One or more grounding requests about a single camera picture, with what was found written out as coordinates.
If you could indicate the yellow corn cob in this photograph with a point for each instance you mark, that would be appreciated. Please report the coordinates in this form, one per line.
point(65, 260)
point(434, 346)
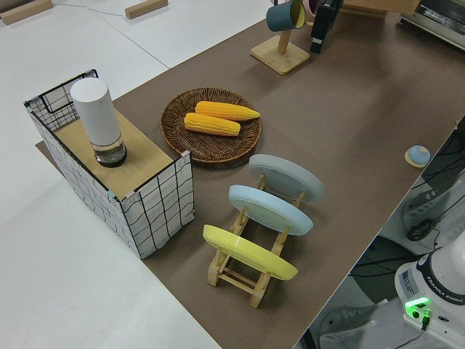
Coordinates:
point(212, 124)
point(225, 110)

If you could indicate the yellow plate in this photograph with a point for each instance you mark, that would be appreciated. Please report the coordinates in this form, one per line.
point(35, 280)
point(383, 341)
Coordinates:
point(247, 252)

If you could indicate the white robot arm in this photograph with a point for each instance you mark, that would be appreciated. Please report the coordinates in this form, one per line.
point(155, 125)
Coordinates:
point(439, 291)

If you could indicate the brown table mat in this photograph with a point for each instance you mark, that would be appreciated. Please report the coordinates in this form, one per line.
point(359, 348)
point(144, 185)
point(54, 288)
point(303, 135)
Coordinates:
point(327, 120)

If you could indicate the grey plate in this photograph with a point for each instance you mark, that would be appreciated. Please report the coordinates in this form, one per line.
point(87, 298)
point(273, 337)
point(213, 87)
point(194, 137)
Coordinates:
point(287, 176)

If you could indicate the wooden block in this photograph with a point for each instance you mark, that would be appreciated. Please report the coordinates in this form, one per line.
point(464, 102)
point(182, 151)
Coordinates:
point(145, 8)
point(16, 15)

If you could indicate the silver toaster oven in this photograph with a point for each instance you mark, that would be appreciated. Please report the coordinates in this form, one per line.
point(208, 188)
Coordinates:
point(436, 18)

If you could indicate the teal mug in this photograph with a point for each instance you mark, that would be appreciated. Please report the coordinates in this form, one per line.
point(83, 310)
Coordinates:
point(281, 16)

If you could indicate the wooden mug tree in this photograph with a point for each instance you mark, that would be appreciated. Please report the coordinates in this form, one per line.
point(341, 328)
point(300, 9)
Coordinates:
point(279, 54)

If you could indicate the light blue plate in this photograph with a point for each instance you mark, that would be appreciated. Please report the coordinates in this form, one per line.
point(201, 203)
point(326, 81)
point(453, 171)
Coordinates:
point(269, 211)

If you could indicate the white power strip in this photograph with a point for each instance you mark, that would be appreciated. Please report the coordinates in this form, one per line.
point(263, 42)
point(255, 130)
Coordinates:
point(428, 203)

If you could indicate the wooden drawer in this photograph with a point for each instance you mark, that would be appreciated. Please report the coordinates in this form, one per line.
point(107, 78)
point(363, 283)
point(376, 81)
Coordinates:
point(363, 6)

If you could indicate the white cylinder bottle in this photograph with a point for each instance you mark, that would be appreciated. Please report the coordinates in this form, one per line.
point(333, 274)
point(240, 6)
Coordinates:
point(96, 116)

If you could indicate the wooden dish rack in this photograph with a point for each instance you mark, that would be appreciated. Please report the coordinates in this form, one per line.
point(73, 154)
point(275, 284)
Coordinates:
point(236, 278)

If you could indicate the round wicker basket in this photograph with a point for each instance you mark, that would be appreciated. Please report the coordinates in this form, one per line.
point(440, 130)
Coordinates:
point(214, 147)

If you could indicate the pink mug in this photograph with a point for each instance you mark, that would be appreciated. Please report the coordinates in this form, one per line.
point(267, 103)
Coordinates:
point(312, 7)

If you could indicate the wooden drawer cabinet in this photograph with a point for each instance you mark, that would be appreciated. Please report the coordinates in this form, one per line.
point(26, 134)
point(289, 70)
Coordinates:
point(403, 3)

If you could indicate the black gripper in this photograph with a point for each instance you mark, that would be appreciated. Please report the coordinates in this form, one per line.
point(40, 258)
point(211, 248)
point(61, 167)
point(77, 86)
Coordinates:
point(335, 9)

